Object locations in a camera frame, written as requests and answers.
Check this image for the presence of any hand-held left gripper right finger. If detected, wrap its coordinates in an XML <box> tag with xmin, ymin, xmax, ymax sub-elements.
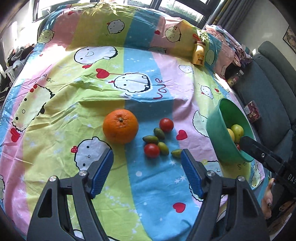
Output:
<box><xmin>180</xmin><ymin>149</ymin><xmax>271</xmax><ymax>241</ymax></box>

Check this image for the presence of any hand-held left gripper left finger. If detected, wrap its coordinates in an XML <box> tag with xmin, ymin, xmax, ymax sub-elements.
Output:
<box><xmin>26</xmin><ymin>148</ymin><xmax>114</xmax><ymax>241</ymax></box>

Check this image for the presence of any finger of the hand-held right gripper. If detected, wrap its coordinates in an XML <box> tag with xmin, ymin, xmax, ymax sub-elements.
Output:
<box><xmin>240</xmin><ymin>136</ymin><xmax>286</xmax><ymax>172</ymax></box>

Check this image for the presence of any yellow-green pear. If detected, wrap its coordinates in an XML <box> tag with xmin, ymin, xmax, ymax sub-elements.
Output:
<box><xmin>231</xmin><ymin>124</ymin><xmax>245</xmax><ymax>142</ymax></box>

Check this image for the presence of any yellow lemon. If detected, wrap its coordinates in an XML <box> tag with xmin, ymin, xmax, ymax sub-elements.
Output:
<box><xmin>226</xmin><ymin>128</ymin><xmax>236</xmax><ymax>143</ymax></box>

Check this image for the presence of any green plastic bowl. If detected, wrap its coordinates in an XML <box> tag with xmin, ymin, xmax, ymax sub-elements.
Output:
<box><xmin>206</xmin><ymin>98</ymin><xmax>255</xmax><ymax>163</ymax></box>

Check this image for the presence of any person's right hand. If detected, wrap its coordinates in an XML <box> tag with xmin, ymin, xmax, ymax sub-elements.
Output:
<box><xmin>261</xmin><ymin>179</ymin><xmax>277</xmax><ymax>219</ymax></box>

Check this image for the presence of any clear snack box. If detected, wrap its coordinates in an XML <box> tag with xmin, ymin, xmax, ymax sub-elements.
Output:
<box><xmin>244</xmin><ymin>100</ymin><xmax>261</xmax><ymax>123</ymax></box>

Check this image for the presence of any large orange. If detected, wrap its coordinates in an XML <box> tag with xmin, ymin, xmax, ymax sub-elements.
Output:
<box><xmin>103</xmin><ymin>109</ymin><xmax>139</xmax><ymax>144</ymax></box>

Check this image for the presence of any grey sofa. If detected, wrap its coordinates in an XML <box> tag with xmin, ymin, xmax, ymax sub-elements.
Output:
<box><xmin>231</xmin><ymin>40</ymin><xmax>296</xmax><ymax>167</ymax></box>

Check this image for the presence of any clear jar with dark lid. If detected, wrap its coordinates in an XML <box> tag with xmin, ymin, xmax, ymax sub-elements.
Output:
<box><xmin>227</xmin><ymin>70</ymin><xmax>244</xmax><ymax>86</ymax></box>

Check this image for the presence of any colourful cartoon printed blanket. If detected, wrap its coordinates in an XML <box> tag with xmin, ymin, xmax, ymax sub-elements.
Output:
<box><xmin>0</xmin><ymin>2</ymin><xmax>265</xmax><ymax>241</ymax></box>

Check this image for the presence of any yellow bear print bottle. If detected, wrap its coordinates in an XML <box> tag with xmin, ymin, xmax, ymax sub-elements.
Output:
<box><xmin>192</xmin><ymin>34</ymin><xmax>207</xmax><ymax>66</ymax></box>

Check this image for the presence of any crumpled pink cloth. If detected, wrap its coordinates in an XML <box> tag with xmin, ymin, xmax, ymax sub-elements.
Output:
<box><xmin>205</xmin><ymin>23</ymin><xmax>253</xmax><ymax>67</ymax></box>

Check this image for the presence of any grey curtain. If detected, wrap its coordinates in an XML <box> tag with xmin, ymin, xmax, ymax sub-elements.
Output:
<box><xmin>206</xmin><ymin>0</ymin><xmax>255</xmax><ymax>33</ymax></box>

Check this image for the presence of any black framed window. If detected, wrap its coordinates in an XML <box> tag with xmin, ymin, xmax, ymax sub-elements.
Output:
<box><xmin>32</xmin><ymin>0</ymin><xmax>212</xmax><ymax>24</ymax></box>

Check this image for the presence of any framed wall picture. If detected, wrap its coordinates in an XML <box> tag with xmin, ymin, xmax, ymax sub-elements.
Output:
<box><xmin>282</xmin><ymin>25</ymin><xmax>296</xmax><ymax>50</ymax></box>

